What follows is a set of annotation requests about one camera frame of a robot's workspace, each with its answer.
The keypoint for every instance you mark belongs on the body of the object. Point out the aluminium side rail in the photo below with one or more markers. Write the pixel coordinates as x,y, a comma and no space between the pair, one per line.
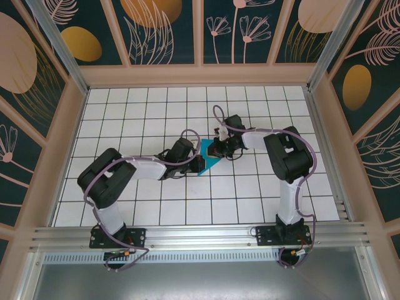
325,150

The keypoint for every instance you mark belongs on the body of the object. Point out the yellow power connector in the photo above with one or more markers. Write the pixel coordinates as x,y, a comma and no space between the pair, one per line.
294,252
127,253

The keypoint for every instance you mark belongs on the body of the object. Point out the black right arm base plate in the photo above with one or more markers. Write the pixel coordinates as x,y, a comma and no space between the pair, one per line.
265,236

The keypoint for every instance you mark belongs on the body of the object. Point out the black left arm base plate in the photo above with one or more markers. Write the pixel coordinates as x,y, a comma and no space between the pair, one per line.
137,236

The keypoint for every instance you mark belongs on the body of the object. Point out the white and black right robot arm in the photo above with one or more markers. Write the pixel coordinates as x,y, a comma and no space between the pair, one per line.
289,200

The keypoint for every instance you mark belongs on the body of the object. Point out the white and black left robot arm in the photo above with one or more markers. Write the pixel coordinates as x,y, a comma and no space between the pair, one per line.
109,215

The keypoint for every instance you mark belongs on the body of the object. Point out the long aluminium mounting rail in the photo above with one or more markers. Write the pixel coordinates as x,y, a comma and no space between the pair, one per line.
203,234

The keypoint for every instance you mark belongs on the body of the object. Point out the grey metal sheet panel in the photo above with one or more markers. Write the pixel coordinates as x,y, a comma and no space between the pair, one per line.
200,281

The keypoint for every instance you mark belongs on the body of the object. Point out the aluminium frame post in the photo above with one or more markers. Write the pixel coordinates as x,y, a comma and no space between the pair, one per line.
331,40
62,53

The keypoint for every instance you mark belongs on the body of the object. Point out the teal cloth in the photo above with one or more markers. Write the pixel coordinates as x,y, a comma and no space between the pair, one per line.
212,163

